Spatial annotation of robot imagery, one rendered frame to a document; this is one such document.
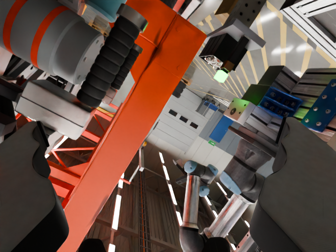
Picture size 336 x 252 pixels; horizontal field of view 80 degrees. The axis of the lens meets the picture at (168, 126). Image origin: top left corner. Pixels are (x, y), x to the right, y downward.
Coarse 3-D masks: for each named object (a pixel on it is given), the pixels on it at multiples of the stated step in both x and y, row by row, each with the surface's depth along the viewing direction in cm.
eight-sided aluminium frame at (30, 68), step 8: (64, 0) 61; (72, 0) 61; (80, 0) 60; (72, 8) 62; (80, 8) 62; (24, 64) 61; (16, 72) 59; (24, 72) 61; (40, 72) 62; (16, 80) 60
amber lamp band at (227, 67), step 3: (225, 60) 87; (228, 60) 86; (222, 63) 89; (225, 63) 86; (228, 63) 86; (231, 63) 86; (222, 66) 87; (225, 66) 86; (228, 66) 86; (231, 66) 86; (225, 69) 87; (228, 69) 87; (231, 69) 87
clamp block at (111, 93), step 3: (108, 90) 61; (111, 90) 61; (114, 90) 62; (108, 93) 61; (111, 93) 61; (114, 93) 62; (105, 96) 61; (108, 96) 62; (111, 96) 62; (102, 99) 62; (105, 99) 62; (108, 99) 62; (111, 99) 62; (102, 102) 63; (105, 102) 62; (108, 102) 62
